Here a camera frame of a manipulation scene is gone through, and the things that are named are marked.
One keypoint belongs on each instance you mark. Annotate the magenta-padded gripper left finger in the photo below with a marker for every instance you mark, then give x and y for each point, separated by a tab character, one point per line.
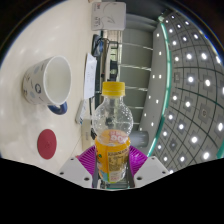
75	170

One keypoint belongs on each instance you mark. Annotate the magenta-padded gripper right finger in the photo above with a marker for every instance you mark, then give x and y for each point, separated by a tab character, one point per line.
150	170

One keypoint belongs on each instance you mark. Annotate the yellow-capped orange drink bottle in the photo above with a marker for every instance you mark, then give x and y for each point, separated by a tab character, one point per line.
112	150

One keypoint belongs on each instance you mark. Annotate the beige open box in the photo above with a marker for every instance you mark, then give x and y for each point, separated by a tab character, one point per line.
86	133

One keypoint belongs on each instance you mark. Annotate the flat round red coaster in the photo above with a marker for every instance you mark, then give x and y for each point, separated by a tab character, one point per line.
46	144

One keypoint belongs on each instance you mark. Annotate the white remote control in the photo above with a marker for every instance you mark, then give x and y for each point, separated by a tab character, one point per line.
81	111

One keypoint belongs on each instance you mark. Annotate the ceiling lights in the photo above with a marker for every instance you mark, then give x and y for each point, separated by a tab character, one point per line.
190	80

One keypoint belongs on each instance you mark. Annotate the black desk device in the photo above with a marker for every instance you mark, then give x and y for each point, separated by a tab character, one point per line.
97	45

